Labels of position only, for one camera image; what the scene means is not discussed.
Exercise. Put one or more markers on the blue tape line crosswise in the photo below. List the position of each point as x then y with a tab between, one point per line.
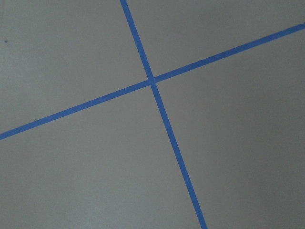
157	79

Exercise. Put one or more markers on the blue tape line lengthwise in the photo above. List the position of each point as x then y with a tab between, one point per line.
163	113

